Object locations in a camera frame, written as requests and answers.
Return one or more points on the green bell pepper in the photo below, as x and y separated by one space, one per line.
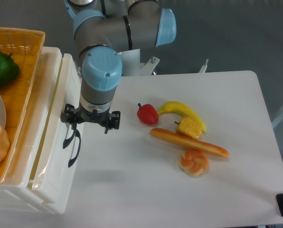
9 70

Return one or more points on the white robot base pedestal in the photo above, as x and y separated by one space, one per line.
131 62

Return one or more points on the white drawer cabinet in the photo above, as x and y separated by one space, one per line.
15 190

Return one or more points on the yellow banana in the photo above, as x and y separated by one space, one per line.
182 109

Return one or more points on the long baguette bread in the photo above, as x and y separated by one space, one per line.
188 142

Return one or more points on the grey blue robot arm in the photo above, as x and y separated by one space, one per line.
102 29

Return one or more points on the yellow corn piece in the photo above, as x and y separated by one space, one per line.
188 127

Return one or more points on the orange woven basket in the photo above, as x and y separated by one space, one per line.
25 45

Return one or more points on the white drawer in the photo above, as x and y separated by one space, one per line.
52 177

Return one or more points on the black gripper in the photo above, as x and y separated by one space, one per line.
72 115

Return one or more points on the knotted bread roll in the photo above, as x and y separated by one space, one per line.
193 163

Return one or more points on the red bell pepper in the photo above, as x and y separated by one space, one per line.
147 114

